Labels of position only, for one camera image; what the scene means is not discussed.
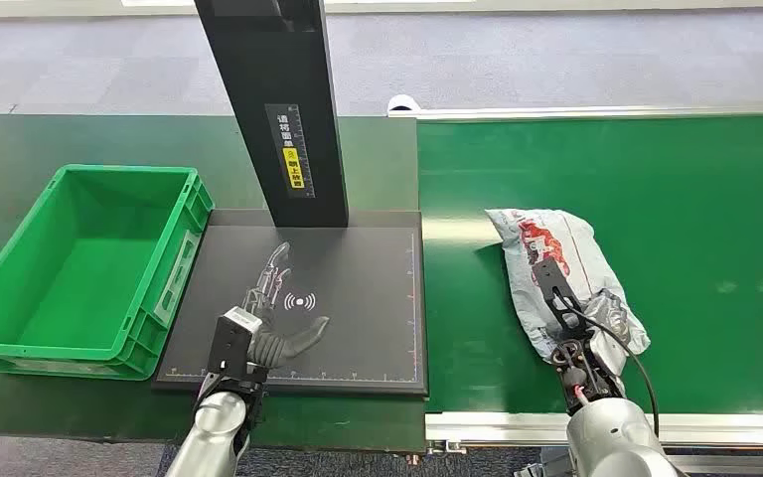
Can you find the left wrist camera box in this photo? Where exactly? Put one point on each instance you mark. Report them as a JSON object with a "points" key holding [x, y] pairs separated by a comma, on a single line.
{"points": [[233, 339]]}

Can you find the thin aluminium conveyor rail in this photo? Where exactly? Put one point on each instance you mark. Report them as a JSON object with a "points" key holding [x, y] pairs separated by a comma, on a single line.
{"points": [[585, 112]]}

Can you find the white conveyor roller cap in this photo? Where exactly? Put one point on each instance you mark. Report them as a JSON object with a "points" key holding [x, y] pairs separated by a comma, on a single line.
{"points": [[402, 103]]}

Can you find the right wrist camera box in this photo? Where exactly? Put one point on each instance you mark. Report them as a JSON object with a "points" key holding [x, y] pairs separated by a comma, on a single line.
{"points": [[556, 286]]}

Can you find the black scanner column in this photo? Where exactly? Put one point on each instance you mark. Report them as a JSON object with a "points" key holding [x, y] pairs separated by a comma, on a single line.
{"points": [[276, 72]]}

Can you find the metal conveyor bracket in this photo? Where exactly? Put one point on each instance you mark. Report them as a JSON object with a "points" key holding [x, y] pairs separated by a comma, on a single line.
{"points": [[446, 447]]}

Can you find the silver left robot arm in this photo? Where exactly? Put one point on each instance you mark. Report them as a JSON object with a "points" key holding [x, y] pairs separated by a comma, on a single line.
{"points": [[220, 424]]}

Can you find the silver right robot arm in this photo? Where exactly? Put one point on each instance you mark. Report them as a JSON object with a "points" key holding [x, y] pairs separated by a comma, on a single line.
{"points": [[608, 428]]}

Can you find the black scanner platform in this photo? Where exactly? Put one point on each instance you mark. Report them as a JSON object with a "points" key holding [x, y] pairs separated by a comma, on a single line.
{"points": [[362, 316]]}

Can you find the lower aluminium frame bar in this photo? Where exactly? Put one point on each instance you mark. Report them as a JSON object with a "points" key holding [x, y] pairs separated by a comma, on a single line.
{"points": [[737, 461]]}

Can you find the wide aluminium conveyor rail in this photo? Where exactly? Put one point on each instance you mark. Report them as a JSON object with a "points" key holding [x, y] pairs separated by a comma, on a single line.
{"points": [[506, 426]]}

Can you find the grey plastic mailer package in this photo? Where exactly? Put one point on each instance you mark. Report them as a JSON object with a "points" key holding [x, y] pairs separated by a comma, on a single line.
{"points": [[556, 237]]}

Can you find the green plastic crate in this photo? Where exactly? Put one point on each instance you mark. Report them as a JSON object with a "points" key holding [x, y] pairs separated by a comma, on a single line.
{"points": [[85, 276]]}

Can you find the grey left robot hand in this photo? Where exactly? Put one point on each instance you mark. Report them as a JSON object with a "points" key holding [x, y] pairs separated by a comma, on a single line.
{"points": [[281, 347]]}

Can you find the black and yellow column label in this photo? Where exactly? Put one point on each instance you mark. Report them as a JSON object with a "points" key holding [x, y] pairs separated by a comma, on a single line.
{"points": [[291, 150]]}

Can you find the green conveyor belt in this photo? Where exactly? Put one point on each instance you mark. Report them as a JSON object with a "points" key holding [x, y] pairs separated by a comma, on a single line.
{"points": [[697, 250]]}

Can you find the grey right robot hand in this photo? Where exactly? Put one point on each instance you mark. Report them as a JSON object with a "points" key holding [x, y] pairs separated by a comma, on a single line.
{"points": [[613, 315]]}

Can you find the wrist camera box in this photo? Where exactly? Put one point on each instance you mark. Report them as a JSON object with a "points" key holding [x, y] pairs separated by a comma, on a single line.
{"points": [[233, 339], [556, 286]]}

